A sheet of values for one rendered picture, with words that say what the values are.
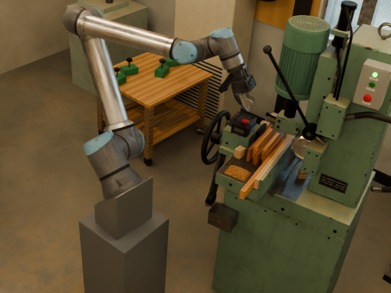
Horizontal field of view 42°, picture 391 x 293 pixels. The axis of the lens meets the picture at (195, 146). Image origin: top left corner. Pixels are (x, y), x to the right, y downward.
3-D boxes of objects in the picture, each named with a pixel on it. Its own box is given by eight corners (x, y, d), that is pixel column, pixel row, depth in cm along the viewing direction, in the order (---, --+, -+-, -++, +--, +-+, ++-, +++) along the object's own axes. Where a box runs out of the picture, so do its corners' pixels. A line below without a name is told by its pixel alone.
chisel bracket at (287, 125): (278, 124, 237) (281, 109, 232) (307, 135, 232) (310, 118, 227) (272, 132, 232) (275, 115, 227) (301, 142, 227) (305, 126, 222)
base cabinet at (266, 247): (245, 238, 313) (263, 144, 272) (337, 280, 291) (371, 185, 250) (210, 288, 281) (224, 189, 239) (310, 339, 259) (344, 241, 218)
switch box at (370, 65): (356, 96, 195) (367, 57, 186) (382, 104, 192) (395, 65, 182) (351, 102, 191) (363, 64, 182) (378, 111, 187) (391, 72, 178)
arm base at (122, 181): (120, 194, 217) (109, 173, 217) (97, 203, 230) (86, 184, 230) (150, 176, 231) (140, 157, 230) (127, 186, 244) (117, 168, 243)
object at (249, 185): (293, 130, 250) (294, 123, 247) (297, 131, 249) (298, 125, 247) (238, 197, 207) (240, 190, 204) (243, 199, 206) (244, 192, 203)
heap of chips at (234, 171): (230, 164, 224) (231, 161, 223) (251, 172, 220) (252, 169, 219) (223, 172, 219) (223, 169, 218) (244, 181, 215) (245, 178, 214)
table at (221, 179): (253, 115, 269) (255, 106, 266) (308, 135, 258) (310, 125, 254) (195, 175, 226) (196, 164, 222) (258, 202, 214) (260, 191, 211)
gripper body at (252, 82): (249, 93, 218) (240, 67, 214) (233, 96, 223) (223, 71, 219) (257, 86, 223) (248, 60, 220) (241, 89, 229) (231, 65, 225)
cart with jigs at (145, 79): (154, 106, 430) (156, 34, 392) (206, 134, 402) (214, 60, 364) (93, 136, 388) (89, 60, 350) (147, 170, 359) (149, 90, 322)
